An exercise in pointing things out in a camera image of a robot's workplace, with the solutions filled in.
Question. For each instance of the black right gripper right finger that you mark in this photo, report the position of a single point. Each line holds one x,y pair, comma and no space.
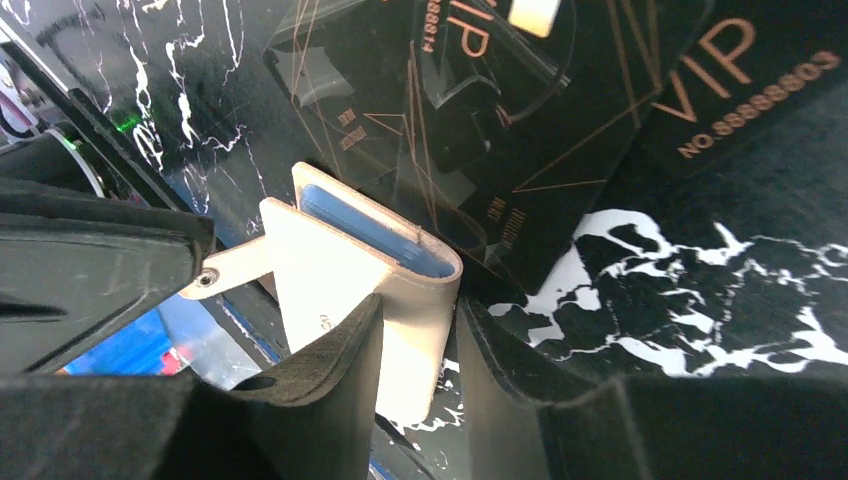
528,419

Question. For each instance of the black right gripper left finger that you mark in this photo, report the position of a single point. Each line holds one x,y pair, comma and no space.
309,417

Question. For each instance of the beige card holder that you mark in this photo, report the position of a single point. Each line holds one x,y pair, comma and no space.
330,249

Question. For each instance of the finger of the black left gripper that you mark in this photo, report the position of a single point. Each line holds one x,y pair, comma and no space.
76,268

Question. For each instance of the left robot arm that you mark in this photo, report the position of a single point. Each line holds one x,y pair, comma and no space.
51,133

